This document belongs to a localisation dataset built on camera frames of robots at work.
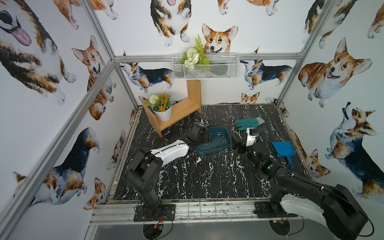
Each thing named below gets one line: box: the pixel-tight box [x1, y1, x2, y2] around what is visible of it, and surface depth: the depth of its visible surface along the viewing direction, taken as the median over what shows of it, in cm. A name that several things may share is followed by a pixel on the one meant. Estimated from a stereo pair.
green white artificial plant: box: [179, 34, 210, 70], surface depth 82 cm
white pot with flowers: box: [149, 91, 172, 122], surface depth 97 cm
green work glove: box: [235, 116, 265, 131], surface depth 112 cm
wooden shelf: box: [142, 79, 202, 138], surface depth 109 cm
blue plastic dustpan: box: [271, 141, 297, 168], surface depth 98 cm
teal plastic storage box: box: [196, 126, 232, 154], surface depth 102 cm
